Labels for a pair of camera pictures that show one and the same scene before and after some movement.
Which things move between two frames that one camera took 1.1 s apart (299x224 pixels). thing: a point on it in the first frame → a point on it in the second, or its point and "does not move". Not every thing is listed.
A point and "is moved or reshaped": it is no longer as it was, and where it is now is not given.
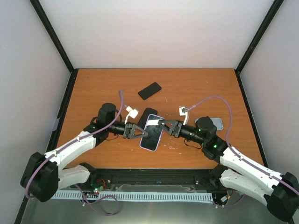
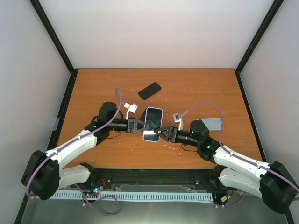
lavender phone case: x=150 y=142 is moved or reshaped
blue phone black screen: x=151 y=141 is moved or reshaped
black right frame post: x=273 y=10 does not move
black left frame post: x=58 y=43 does not move
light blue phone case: x=216 y=121 does not move
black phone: x=150 y=90 does not move
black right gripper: x=177 y=128 → x=172 y=132
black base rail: x=105 y=179 does not move
